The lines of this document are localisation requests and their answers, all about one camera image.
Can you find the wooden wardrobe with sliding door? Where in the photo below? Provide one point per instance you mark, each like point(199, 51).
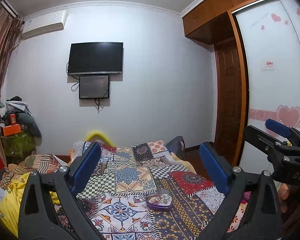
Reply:
point(267, 35)

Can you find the patchwork patterned bedspread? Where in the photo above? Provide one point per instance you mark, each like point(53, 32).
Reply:
point(146, 192)

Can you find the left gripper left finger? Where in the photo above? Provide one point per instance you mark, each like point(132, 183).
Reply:
point(37, 216)

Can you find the dark bag on floor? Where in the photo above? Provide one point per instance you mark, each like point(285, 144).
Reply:
point(177, 146)

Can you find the purple heart-shaped tin box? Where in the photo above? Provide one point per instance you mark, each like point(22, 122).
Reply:
point(160, 201)

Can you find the yellow hoop behind bed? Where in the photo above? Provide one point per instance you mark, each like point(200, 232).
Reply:
point(99, 137)

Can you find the orange box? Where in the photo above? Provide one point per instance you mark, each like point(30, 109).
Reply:
point(11, 130)

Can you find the wooden door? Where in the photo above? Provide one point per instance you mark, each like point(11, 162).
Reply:
point(229, 99)

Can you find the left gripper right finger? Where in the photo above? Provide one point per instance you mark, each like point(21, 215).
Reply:
point(262, 217)

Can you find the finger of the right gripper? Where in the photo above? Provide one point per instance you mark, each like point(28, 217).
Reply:
point(268, 144)
point(280, 128)

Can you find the black wall television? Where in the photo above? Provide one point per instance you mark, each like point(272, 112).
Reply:
point(95, 58)

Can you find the yellow cloth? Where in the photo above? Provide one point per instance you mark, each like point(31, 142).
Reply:
point(10, 204)

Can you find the pile of clutter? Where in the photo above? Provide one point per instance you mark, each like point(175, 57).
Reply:
point(18, 146)

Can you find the white air conditioner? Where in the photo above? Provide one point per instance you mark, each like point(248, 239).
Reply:
point(44, 24)

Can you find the small wall monitor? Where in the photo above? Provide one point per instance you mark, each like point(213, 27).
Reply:
point(94, 87)

